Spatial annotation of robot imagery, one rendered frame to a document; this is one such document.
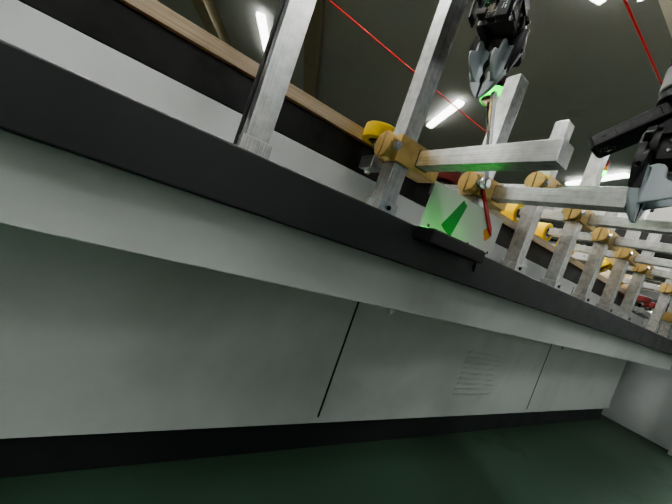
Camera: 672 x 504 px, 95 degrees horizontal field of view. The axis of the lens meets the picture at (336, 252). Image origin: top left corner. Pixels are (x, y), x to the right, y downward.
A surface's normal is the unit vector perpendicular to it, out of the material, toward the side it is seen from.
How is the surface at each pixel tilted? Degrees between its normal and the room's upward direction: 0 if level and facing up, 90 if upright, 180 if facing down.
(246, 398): 90
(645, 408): 90
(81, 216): 90
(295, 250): 90
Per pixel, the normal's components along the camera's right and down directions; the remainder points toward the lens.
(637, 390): -0.80, -0.25
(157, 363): 0.49, 0.22
